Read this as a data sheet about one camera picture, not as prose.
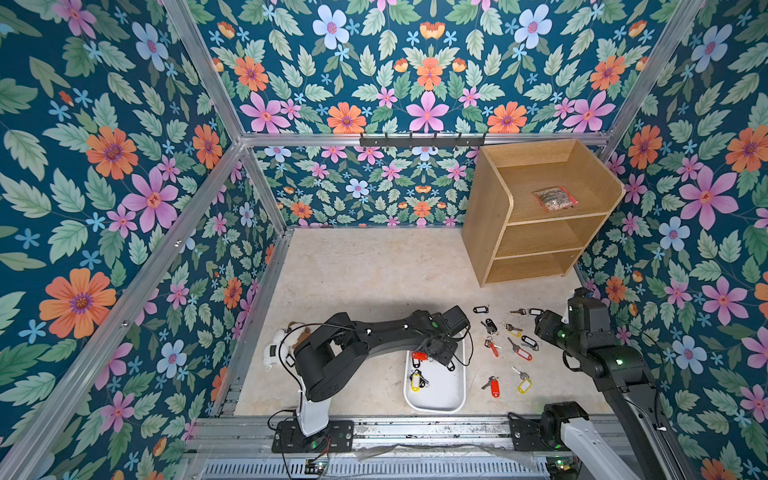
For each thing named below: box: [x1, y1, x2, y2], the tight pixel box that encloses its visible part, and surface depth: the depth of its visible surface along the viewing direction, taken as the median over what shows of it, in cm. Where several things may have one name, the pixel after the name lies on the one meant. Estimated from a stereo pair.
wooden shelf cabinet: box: [461, 139, 626, 287], surface depth 91 cm
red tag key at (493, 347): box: [484, 339, 502, 358], surface depth 90 cm
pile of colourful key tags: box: [409, 351, 430, 393], surface depth 84 cm
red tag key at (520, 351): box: [507, 337, 533, 361], surface depth 90 cm
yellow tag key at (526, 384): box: [511, 366, 533, 395], surface depth 84 cm
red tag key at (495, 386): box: [481, 375, 501, 398], surface depth 84 cm
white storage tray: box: [404, 335, 466, 414], surface depth 81 cm
